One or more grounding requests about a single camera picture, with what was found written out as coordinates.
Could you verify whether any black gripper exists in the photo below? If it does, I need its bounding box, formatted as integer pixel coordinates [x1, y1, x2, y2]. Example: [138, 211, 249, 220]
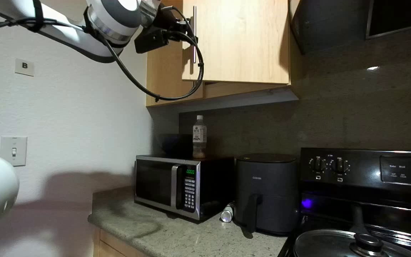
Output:
[134, 4, 198, 53]

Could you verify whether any black stove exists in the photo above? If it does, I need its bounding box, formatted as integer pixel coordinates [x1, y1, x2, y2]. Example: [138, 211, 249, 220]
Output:
[278, 147, 411, 257]

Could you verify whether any door metal handle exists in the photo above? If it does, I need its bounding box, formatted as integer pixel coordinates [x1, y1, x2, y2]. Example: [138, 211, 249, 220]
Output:
[189, 5, 198, 74]

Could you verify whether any black range hood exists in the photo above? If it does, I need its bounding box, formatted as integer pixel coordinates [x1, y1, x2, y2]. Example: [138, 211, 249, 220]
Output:
[288, 0, 411, 54]

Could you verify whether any white wall thermostat plate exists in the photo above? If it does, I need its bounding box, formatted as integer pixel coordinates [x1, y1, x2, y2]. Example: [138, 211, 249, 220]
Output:
[14, 58, 34, 77]

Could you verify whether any small clear glass object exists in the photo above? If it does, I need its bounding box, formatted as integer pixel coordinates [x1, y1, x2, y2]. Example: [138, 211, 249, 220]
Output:
[219, 204, 233, 222]

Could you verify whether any black air fryer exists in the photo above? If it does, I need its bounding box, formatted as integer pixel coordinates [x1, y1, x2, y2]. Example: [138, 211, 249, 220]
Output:
[233, 154, 298, 237]

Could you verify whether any pan with glass lid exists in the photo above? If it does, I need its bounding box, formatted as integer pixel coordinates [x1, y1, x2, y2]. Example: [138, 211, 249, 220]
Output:
[292, 204, 411, 257]

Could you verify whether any wooden lower cabinet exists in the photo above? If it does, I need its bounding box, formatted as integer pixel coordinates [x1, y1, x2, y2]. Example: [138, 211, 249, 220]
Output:
[92, 228, 148, 257]

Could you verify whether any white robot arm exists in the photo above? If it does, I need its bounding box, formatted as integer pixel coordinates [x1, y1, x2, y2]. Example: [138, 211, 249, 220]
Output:
[0, 0, 198, 220]

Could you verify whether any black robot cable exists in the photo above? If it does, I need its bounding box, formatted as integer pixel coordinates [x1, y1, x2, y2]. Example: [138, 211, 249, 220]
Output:
[0, 0, 205, 102]

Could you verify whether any brown liquid bottle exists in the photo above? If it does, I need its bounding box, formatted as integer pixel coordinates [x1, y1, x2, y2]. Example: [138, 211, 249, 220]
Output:
[192, 114, 206, 158]

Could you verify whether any stainless steel microwave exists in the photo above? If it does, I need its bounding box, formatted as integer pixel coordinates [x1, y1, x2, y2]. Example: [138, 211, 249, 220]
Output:
[134, 155, 233, 222]

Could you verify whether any dark blue bowl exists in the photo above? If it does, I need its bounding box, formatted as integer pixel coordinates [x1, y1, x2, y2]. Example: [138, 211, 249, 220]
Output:
[155, 134, 192, 158]

